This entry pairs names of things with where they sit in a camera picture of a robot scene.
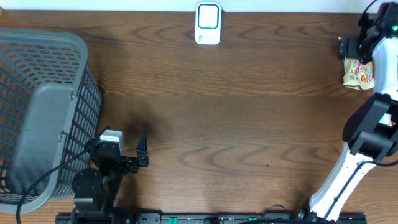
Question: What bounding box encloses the white black barcode scanner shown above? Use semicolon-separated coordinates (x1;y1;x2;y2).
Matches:
195;2;221;45

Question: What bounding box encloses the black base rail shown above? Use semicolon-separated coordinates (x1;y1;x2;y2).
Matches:
55;212;368;224

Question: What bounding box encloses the yellow snack chip bag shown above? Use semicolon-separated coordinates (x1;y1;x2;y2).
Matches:
338;37;374;90

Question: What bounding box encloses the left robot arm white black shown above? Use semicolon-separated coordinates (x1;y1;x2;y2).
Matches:
68;129;149;223

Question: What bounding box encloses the grey plastic shopping basket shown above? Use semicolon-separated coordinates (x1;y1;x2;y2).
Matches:
1;28;102;213

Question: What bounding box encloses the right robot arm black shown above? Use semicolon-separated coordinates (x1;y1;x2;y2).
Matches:
296;1;397;223

